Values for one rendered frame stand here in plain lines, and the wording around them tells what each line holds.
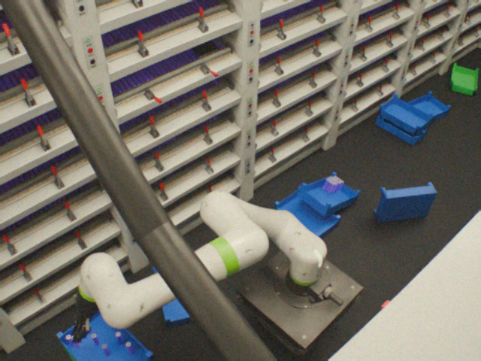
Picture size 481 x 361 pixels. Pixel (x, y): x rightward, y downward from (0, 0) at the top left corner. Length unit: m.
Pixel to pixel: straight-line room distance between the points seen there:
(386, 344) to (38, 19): 0.31
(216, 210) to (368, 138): 1.88
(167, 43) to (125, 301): 0.95
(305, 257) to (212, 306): 1.50
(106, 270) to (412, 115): 2.49
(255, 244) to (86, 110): 1.17
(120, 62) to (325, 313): 1.20
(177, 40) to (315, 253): 0.93
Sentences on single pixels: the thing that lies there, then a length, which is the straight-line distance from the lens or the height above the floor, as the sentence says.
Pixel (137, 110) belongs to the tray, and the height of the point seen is 0.92.
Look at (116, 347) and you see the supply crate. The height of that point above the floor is 0.40.
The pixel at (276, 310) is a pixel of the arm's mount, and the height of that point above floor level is 0.35.
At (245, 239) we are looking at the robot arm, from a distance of 1.42.
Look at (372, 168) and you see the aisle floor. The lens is 3.01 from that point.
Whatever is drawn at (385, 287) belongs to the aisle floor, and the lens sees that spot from 2.48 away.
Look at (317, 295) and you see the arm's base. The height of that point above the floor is 0.41.
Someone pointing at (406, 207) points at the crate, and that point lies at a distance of 2.70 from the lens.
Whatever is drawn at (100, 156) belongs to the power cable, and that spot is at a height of 1.84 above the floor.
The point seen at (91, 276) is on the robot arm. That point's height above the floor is 0.92.
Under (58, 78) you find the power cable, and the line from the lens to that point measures 0.30.
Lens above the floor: 2.03
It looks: 46 degrees down
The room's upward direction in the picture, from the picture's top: 1 degrees clockwise
